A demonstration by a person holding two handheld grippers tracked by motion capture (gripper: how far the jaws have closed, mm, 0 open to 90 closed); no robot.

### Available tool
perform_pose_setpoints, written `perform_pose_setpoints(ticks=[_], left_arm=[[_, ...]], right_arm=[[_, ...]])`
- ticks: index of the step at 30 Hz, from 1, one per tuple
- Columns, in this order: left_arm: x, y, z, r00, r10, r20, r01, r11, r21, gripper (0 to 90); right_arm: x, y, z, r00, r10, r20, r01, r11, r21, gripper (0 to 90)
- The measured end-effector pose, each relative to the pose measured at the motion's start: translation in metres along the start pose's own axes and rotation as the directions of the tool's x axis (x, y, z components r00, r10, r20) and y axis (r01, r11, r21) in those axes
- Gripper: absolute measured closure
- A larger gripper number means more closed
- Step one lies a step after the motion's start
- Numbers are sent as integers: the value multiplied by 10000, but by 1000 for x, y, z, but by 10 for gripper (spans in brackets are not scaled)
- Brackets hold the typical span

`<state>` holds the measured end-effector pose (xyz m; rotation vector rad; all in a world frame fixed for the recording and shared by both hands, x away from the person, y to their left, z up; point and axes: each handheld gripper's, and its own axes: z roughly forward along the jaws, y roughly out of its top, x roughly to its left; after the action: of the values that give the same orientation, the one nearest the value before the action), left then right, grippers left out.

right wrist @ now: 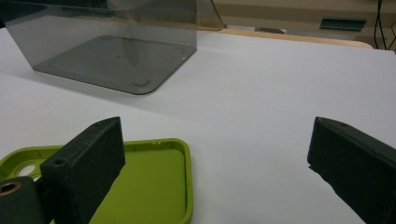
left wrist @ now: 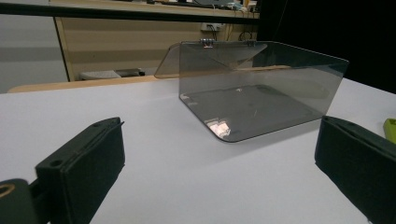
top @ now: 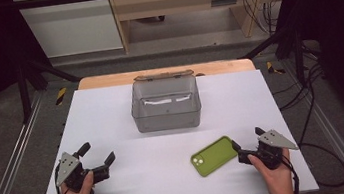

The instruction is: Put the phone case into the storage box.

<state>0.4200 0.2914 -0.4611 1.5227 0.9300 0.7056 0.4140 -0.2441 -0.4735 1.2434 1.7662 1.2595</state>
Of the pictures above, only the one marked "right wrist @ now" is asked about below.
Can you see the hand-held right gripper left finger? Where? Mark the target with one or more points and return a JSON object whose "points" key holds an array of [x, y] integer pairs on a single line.
{"points": [[84, 165]]}

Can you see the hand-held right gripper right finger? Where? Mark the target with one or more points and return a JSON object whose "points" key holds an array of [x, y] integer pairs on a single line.
{"points": [[355, 165]]}

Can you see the green phone case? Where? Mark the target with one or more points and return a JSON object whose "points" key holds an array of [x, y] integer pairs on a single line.
{"points": [[155, 186]]}

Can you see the transparent grey plastic box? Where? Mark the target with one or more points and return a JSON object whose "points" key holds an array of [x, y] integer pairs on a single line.
{"points": [[102, 62]]}

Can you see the light wooden desk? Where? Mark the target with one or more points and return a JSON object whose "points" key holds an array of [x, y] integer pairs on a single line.
{"points": [[280, 12]]}

